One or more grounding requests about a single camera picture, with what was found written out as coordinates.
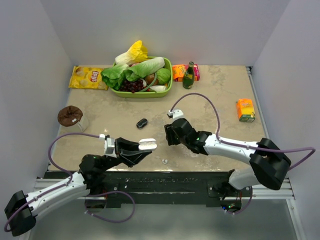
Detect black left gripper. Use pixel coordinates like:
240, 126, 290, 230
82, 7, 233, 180
99, 137, 152, 173

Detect white earbud charging case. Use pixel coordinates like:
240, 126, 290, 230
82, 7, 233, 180
138, 138, 158, 151

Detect black earbud charging case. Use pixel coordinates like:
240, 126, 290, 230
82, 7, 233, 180
136, 118, 148, 129

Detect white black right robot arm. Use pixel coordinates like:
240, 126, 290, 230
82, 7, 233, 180
164, 118, 291, 197

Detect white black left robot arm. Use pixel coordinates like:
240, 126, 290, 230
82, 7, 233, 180
4, 134, 157, 237

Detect green glass bottle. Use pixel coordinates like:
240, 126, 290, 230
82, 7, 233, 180
182, 61, 195, 89

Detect round green cabbage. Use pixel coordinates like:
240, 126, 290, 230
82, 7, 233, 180
156, 68, 171, 85

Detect orange pink snack box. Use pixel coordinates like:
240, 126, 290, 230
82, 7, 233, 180
172, 64, 200, 82

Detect brown onion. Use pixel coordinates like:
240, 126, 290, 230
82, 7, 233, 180
144, 73, 159, 86

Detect dark red grapes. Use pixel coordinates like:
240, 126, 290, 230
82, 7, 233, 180
119, 79, 147, 93

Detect brown topped beige cup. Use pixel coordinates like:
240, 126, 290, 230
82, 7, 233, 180
57, 105, 89, 133

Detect green plastic basket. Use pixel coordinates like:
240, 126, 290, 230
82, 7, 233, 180
111, 57, 173, 99

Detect orange juice carton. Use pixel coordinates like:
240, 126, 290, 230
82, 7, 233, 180
236, 98, 256, 123

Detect pale romaine lettuce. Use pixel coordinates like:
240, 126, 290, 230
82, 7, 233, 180
125, 57, 165, 82

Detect green lettuce leaf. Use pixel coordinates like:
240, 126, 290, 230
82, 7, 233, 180
100, 63, 129, 91

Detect yellow Lays chips bag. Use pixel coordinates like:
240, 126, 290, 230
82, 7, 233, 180
68, 66, 108, 90

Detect yellow napa cabbage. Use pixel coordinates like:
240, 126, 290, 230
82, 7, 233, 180
114, 40, 148, 66

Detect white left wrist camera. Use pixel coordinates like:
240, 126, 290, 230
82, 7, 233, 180
99, 134, 117, 158

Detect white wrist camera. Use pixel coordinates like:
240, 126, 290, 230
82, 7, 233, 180
167, 109, 184, 122
99, 134, 117, 158

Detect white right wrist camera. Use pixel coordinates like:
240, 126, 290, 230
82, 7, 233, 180
167, 109, 184, 122

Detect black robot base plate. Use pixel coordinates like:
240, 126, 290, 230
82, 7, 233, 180
87, 171, 250, 208

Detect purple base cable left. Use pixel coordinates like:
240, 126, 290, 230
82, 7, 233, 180
84, 190, 136, 223

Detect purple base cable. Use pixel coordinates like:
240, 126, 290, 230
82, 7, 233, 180
84, 190, 136, 223
224, 186, 253, 215

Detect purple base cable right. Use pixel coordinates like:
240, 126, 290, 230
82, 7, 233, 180
224, 186, 253, 215

